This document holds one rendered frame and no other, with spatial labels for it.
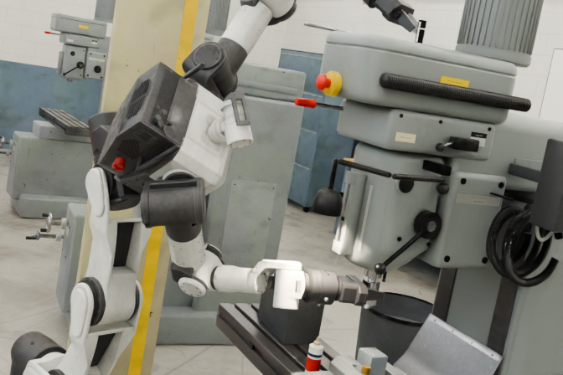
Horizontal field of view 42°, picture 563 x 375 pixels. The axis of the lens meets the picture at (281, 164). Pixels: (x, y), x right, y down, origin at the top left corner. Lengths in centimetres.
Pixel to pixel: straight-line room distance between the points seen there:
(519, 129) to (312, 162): 726
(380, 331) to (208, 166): 222
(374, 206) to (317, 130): 734
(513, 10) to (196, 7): 181
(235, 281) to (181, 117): 45
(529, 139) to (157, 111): 98
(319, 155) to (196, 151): 741
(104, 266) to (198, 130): 54
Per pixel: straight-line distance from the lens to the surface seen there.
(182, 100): 187
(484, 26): 199
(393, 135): 175
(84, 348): 225
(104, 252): 218
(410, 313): 429
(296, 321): 229
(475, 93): 183
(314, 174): 923
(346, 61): 176
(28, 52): 1065
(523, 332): 214
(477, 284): 222
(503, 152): 200
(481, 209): 198
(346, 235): 187
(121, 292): 221
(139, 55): 338
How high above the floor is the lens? 178
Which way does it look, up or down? 8 degrees down
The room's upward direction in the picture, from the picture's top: 10 degrees clockwise
